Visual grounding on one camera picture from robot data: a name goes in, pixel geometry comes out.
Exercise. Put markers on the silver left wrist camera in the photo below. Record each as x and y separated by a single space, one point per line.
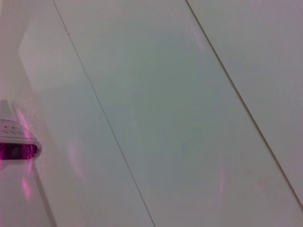
16 142

